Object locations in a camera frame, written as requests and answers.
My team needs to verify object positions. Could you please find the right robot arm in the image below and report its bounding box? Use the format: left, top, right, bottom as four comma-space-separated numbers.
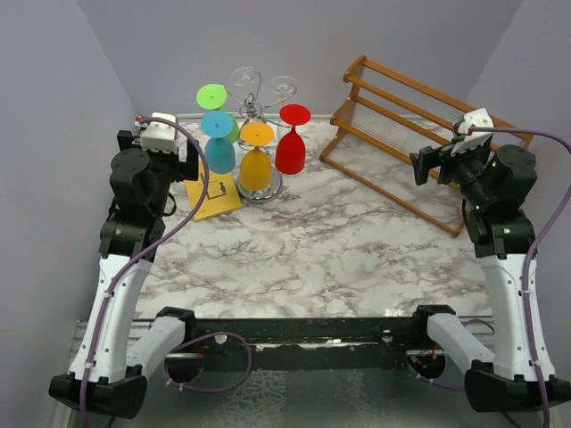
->
410, 144, 570, 412

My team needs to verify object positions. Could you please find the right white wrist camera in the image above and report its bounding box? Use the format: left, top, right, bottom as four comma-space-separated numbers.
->
451, 108, 493, 157

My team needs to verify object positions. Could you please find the yellow book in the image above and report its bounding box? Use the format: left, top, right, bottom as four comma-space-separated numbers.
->
184, 162, 243, 221

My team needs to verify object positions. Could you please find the yellow plastic wine glass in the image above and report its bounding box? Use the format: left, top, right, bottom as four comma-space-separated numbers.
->
240, 122, 274, 191

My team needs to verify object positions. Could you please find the green plastic wine glass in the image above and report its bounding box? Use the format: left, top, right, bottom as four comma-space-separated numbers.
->
196, 83, 239, 143

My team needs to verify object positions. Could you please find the red plastic wine glass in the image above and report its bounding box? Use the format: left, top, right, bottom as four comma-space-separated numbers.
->
275, 103, 311, 175

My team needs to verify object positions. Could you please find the wooden shelf rack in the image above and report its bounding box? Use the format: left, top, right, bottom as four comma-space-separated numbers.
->
319, 54, 535, 237

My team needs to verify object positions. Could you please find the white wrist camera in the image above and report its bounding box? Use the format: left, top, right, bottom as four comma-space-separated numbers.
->
451, 108, 493, 157
135, 116, 178, 153

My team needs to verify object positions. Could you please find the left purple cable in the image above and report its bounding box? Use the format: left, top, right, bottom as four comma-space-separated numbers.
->
79, 118, 253, 428

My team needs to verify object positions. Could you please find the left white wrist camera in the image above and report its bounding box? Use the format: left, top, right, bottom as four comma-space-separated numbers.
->
135, 116, 178, 153

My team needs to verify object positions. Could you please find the clear wine glass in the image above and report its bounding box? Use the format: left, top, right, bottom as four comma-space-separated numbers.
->
231, 66, 262, 102
270, 76, 297, 142

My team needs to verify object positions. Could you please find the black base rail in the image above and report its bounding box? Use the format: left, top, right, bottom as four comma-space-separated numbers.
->
157, 305, 455, 372

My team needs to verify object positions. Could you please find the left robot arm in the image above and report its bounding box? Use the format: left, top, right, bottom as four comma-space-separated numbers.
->
49, 130, 203, 419

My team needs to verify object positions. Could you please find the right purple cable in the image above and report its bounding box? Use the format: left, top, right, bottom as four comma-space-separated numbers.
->
417, 126, 571, 428

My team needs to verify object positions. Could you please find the purple cable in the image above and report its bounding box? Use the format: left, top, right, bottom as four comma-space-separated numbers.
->
79, 118, 253, 428
417, 126, 571, 428

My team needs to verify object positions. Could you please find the blue plastic wine glass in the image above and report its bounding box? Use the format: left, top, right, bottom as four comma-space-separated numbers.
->
201, 111, 236, 174

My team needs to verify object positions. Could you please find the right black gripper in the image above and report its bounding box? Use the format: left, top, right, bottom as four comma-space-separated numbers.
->
411, 135, 492, 209

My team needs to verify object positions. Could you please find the chrome wine glass rack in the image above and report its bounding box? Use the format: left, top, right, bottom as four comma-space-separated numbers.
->
222, 66, 298, 205

